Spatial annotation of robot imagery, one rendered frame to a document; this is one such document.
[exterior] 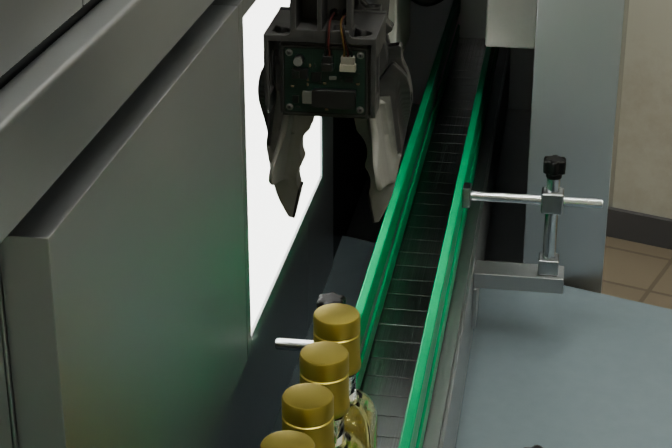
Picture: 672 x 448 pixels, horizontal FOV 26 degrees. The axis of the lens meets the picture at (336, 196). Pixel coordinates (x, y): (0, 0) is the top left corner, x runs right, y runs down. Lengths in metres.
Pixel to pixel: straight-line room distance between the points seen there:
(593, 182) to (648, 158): 1.93
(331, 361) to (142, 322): 0.13
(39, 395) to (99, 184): 0.13
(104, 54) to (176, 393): 0.31
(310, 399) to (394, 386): 0.57
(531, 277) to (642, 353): 0.18
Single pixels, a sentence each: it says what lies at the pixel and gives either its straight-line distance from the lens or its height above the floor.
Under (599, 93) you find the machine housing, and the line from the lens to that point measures 1.94.
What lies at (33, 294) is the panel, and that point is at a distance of 0.83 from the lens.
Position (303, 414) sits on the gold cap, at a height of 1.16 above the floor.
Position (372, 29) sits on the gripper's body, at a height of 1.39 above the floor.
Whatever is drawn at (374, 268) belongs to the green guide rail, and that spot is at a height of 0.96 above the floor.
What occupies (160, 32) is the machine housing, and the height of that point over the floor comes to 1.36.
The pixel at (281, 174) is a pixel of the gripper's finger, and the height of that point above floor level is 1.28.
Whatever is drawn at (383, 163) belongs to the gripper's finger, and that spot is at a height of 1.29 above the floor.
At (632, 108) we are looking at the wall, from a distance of 3.88.
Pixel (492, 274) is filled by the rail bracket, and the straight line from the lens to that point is 1.80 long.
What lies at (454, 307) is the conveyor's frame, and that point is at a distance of 1.68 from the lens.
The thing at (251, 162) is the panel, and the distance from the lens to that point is 1.33.
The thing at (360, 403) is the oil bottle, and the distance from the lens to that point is 1.08.
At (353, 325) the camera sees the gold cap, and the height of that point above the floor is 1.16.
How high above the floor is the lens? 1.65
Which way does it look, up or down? 23 degrees down
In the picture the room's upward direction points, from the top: straight up
